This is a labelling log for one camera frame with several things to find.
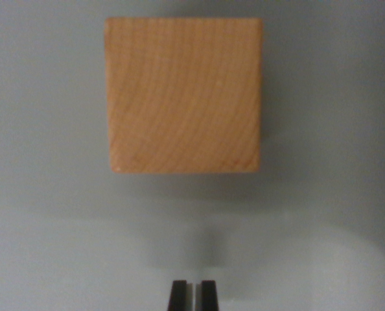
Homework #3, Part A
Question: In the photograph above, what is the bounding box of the grey plastic bin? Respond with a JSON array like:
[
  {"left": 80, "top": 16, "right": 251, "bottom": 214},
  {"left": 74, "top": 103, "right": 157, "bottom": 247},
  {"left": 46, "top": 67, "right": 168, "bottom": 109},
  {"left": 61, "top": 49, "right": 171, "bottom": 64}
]
[{"left": 0, "top": 0, "right": 385, "bottom": 311}]

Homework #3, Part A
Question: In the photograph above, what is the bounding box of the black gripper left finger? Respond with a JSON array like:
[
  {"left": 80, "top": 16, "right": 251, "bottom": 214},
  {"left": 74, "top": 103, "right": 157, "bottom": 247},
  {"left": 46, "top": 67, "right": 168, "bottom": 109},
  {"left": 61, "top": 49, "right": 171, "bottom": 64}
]
[{"left": 168, "top": 280, "right": 194, "bottom": 311}]

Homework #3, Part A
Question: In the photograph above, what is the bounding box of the wooden cube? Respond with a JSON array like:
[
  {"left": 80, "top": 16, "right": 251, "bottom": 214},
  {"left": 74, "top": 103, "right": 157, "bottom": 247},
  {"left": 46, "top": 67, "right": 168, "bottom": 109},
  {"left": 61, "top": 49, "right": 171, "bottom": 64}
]
[{"left": 104, "top": 16, "right": 264, "bottom": 175}]

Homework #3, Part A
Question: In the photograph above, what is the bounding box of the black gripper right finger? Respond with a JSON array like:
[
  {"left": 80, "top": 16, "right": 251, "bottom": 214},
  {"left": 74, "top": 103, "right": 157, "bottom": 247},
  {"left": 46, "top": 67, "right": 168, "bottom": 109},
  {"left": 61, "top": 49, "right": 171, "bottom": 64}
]
[{"left": 195, "top": 280, "right": 220, "bottom": 311}]

